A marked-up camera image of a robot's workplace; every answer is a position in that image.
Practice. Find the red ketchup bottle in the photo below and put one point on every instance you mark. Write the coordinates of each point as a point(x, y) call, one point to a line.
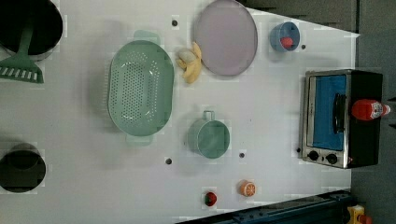
point(366, 109)

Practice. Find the silver black toaster oven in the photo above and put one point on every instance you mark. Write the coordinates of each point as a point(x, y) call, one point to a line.
point(331, 135)

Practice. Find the green mug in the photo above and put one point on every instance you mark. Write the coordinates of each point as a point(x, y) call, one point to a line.
point(209, 137)

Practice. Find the yellow toy banana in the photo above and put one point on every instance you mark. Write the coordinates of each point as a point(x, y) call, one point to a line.
point(190, 60)

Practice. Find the green colander basket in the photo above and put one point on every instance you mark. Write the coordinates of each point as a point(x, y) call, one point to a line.
point(140, 88)

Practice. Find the lilac round plate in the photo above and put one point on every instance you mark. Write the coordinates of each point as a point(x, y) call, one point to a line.
point(227, 36)

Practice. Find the red toy strawberry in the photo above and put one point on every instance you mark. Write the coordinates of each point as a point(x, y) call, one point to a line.
point(210, 198)

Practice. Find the orange toy slice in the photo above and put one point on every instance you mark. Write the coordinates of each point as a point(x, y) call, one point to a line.
point(247, 188)

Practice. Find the red toy fruit in bowl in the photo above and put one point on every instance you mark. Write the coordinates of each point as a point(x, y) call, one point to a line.
point(286, 42)

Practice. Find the blue bowl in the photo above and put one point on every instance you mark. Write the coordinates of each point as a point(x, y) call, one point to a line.
point(285, 29)

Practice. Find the large black pot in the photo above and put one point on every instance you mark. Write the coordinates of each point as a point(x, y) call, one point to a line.
point(47, 25)

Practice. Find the green slotted spatula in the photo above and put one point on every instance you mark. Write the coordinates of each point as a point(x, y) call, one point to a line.
point(19, 66)

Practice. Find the small black pot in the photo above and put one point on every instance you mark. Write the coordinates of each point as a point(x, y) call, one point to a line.
point(22, 169)

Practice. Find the dark blue frame rail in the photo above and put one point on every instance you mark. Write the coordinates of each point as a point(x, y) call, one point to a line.
point(326, 208)

